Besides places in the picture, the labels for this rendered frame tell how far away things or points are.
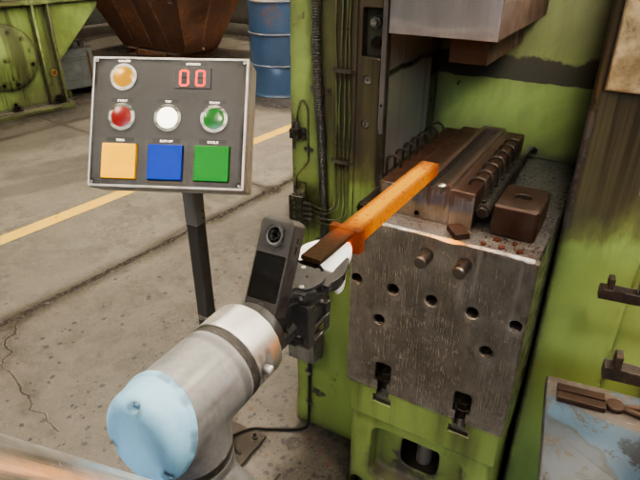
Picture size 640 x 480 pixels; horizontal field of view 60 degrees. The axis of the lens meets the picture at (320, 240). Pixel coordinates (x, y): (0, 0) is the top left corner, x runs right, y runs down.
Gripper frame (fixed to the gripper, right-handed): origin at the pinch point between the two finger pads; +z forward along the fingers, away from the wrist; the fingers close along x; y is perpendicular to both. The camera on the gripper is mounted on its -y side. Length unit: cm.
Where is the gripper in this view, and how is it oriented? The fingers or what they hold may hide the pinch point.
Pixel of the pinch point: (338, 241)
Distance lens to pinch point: 75.3
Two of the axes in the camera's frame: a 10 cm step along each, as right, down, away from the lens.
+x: 8.6, 2.5, -4.4
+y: 0.0, 8.7, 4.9
